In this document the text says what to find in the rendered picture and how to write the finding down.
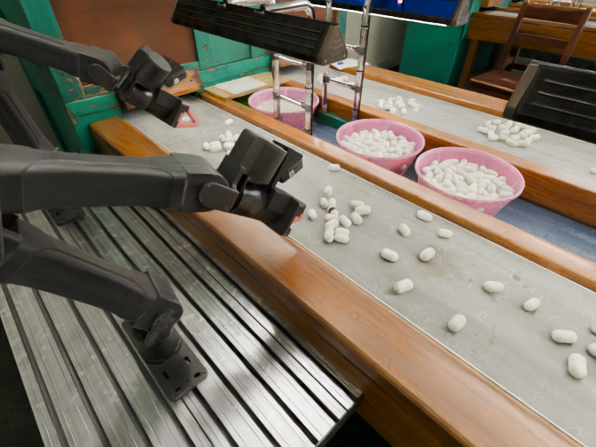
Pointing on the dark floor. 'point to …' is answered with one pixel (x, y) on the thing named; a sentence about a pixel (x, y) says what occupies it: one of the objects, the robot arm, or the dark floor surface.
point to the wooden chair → (501, 83)
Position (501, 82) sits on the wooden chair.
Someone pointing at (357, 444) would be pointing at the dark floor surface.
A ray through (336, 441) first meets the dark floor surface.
